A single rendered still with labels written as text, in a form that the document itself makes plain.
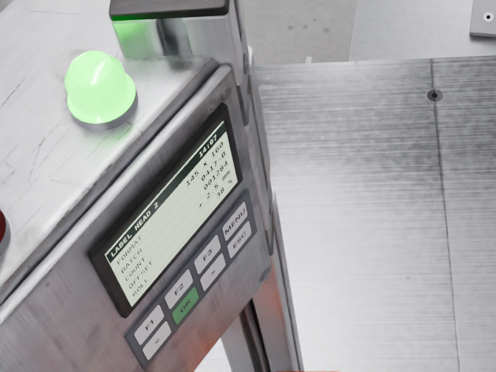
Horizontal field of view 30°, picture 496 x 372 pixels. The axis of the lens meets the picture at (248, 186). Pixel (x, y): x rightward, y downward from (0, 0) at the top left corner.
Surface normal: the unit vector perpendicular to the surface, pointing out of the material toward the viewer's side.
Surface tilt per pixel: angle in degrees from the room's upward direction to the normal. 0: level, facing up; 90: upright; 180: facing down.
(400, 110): 0
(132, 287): 90
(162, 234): 90
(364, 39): 0
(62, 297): 90
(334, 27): 0
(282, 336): 90
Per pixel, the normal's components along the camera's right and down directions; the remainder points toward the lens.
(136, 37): -0.04, 0.85
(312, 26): -0.11, -0.53
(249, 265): 0.80, 0.46
